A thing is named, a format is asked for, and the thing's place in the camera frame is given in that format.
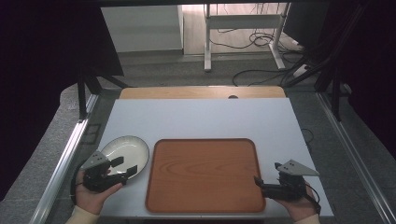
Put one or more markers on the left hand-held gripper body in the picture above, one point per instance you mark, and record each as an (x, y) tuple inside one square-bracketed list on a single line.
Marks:
[(97, 174)]

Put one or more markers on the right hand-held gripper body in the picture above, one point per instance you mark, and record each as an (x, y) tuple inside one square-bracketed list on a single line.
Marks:
[(289, 183)]

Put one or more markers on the white oval plate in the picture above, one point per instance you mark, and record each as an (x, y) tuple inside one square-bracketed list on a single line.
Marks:
[(127, 154)]

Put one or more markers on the wooden tray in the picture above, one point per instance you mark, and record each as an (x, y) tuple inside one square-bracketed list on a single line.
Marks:
[(204, 176)]

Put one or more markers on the person's left hand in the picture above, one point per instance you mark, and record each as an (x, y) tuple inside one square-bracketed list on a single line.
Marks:
[(92, 196)]

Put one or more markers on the person's right hand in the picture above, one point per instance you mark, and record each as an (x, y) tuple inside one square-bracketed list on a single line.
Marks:
[(297, 207)]

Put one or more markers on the black metal stand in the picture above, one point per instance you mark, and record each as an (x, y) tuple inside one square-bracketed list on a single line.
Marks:
[(93, 84), (333, 77)]

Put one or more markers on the white power strip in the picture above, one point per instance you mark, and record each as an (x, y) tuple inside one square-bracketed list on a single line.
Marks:
[(301, 71)]

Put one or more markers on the white table frame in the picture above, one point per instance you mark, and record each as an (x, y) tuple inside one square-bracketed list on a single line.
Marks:
[(243, 31)]

